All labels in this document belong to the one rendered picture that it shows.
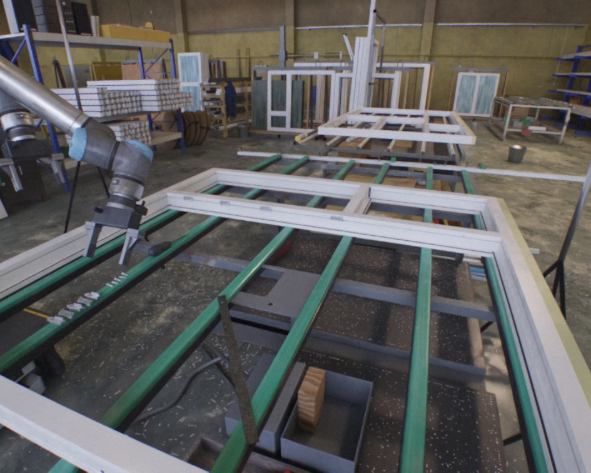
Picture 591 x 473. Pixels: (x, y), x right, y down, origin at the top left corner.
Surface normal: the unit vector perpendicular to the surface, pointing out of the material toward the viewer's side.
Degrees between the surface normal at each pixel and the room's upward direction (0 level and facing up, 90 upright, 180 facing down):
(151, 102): 90
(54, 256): 90
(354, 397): 90
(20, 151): 66
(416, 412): 0
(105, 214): 52
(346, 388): 90
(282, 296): 0
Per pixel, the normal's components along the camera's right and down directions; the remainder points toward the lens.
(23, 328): 0.00, -0.90
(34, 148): 0.83, -0.19
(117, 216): -0.26, -0.23
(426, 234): -0.35, 0.40
